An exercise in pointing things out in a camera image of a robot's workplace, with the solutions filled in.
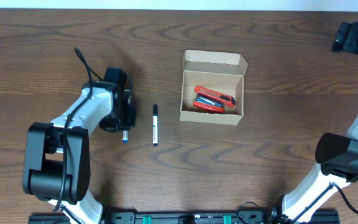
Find blue whiteboard marker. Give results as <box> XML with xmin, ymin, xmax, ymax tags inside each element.
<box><xmin>122</xmin><ymin>130</ymin><xmax>129</xmax><ymax>144</ymax></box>

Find black whiteboard marker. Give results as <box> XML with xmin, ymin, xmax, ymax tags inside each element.
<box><xmin>152</xmin><ymin>104</ymin><xmax>158</xmax><ymax>146</ymax></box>

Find red and black stapler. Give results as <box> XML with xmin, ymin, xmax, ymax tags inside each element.
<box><xmin>193</xmin><ymin>96</ymin><xmax>224</xmax><ymax>114</ymax></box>

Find red utility knife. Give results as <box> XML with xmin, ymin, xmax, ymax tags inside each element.
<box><xmin>195</xmin><ymin>86</ymin><xmax>236</xmax><ymax>108</ymax></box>

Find cardboard box with lid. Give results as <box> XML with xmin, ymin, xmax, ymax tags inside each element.
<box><xmin>180</xmin><ymin>50</ymin><xmax>248</xmax><ymax>125</ymax></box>

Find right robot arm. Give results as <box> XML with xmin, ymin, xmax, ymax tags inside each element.
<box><xmin>268</xmin><ymin>22</ymin><xmax>358</xmax><ymax>223</ymax></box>

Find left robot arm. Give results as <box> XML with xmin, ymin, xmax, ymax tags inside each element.
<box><xmin>22</xmin><ymin>67</ymin><xmax>135</xmax><ymax>223</ymax></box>

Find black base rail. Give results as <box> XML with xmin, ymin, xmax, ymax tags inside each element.
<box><xmin>28</xmin><ymin>208</ymin><xmax>341</xmax><ymax>224</ymax></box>

